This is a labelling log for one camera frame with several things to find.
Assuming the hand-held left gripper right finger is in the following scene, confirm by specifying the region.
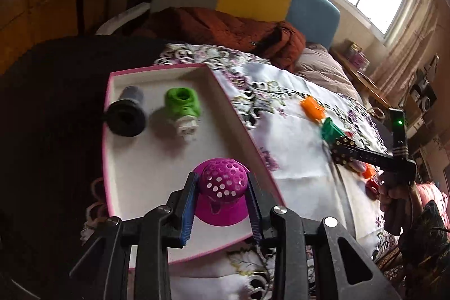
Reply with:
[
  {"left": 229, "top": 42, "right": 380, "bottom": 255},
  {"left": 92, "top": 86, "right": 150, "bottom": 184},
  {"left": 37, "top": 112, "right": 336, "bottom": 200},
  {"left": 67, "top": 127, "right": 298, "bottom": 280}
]
[{"left": 246, "top": 172, "right": 401, "bottom": 300}]

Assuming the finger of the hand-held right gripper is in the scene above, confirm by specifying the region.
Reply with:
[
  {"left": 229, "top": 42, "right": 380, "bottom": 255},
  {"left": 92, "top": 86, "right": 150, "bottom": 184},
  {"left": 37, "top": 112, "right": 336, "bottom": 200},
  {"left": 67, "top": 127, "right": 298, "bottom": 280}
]
[{"left": 346, "top": 143, "right": 395, "bottom": 173}]

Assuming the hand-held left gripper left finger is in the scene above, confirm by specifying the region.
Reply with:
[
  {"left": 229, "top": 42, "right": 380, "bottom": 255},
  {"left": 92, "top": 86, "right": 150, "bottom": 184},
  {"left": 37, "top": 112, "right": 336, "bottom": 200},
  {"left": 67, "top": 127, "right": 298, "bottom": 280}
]
[{"left": 69, "top": 172, "right": 201, "bottom": 300}]

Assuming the red metal flask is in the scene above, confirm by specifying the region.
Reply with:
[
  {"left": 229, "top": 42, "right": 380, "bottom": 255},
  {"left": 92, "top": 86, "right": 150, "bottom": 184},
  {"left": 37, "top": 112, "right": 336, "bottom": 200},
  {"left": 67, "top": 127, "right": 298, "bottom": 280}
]
[{"left": 366, "top": 179, "right": 383, "bottom": 198}]

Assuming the brown knobbed massager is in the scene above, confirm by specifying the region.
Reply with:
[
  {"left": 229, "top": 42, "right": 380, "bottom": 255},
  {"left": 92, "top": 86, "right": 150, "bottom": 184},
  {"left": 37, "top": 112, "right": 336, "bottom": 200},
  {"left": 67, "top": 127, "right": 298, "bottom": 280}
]
[{"left": 330, "top": 136, "right": 356, "bottom": 166}]

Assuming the purple perforated dome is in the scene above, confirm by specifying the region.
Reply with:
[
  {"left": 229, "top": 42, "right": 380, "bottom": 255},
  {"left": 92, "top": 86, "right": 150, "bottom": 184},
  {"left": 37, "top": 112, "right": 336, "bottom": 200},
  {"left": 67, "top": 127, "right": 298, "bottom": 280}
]
[{"left": 192, "top": 158, "right": 251, "bottom": 227}]

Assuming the green plastic spool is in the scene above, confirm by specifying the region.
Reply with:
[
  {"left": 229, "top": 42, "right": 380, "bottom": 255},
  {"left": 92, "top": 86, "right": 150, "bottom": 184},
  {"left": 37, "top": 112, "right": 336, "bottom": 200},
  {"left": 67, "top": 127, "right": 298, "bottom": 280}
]
[{"left": 321, "top": 117, "right": 344, "bottom": 143}]

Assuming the white box with pink rim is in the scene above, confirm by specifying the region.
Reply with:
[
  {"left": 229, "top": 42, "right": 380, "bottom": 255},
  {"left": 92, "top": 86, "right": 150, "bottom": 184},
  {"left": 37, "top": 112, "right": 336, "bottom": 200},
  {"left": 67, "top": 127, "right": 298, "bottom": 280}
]
[{"left": 102, "top": 63, "right": 287, "bottom": 274}]

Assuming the green plug-in device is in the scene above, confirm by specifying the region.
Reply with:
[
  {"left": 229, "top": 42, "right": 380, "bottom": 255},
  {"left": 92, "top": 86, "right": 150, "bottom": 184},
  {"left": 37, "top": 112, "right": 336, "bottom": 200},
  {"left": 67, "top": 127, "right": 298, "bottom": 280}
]
[{"left": 165, "top": 88, "right": 202, "bottom": 143}]

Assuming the black plastic spool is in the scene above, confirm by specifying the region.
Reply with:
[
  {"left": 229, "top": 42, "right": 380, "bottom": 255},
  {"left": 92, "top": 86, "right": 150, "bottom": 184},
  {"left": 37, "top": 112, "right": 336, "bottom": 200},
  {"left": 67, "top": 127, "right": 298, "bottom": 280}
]
[{"left": 105, "top": 86, "right": 147, "bottom": 137}]

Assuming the person's right hand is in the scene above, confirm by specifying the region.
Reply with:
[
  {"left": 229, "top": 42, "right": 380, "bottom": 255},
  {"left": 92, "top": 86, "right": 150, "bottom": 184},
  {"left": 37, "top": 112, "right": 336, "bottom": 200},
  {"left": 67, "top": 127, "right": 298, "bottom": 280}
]
[{"left": 378, "top": 172, "right": 403, "bottom": 217}]

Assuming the grey electronic device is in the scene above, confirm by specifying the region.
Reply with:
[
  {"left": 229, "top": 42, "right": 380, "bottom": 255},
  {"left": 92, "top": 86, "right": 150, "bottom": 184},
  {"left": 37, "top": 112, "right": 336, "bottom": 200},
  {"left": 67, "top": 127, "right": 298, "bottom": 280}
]
[{"left": 408, "top": 54, "right": 441, "bottom": 115}]

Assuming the wooden bedside table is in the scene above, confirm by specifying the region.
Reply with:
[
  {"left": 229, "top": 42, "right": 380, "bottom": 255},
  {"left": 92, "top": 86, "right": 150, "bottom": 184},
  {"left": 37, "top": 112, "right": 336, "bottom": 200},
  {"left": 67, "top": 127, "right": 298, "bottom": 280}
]
[{"left": 332, "top": 49, "right": 392, "bottom": 108}]

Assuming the pale pink pillow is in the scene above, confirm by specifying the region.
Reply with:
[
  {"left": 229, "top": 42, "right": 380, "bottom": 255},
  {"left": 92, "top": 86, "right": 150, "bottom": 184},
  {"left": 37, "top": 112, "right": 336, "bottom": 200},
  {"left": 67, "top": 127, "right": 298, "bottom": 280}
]
[{"left": 295, "top": 43, "right": 363, "bottom": 104}]

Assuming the dark patterned cloth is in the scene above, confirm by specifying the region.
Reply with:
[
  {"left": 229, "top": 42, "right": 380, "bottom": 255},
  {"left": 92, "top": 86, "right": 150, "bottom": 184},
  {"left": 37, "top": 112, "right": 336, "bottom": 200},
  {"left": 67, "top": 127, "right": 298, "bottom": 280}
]
[{"left": 399, "top": 181, "right": 450, "bottom": 290}]

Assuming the beige curtain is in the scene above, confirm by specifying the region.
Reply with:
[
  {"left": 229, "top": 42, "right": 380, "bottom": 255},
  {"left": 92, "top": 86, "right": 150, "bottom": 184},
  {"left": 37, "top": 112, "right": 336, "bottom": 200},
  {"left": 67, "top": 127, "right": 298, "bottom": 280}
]
[{"left": 381, "top": 0, "right": 450, "bottom": 86}]

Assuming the wicker chair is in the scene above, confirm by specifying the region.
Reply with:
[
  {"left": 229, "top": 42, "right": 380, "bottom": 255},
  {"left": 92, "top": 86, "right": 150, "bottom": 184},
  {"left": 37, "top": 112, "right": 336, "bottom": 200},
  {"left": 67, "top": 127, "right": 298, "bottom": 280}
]
[{"left": 376, "top": 244, "right": 406, "bottom": 274}]

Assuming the rust brown quilted jacket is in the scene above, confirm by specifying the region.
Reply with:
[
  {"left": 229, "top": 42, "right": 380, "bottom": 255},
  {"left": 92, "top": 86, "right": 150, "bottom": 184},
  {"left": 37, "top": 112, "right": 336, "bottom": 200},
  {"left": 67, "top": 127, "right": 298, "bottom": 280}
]
[{"left": 132, "top": 6, "right": 307, "bottom": 71}]

